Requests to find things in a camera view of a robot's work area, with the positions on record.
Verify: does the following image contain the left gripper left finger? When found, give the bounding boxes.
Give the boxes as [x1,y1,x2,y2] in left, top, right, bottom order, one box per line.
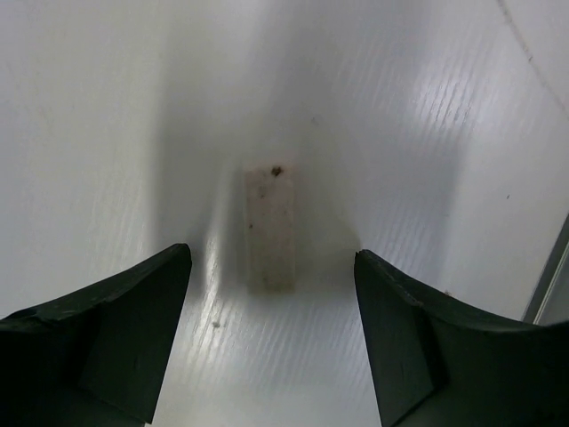
[1,244,192,426]

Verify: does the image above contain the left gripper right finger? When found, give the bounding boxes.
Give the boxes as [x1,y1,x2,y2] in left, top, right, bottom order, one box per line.
[354,250,568,426]

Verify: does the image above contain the grey white eraser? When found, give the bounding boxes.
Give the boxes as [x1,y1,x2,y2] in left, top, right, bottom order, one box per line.
[244,164,295,293]

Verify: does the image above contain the aluminium frame rail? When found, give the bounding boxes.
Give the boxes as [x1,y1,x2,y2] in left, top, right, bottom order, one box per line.
[523,221,568,324]

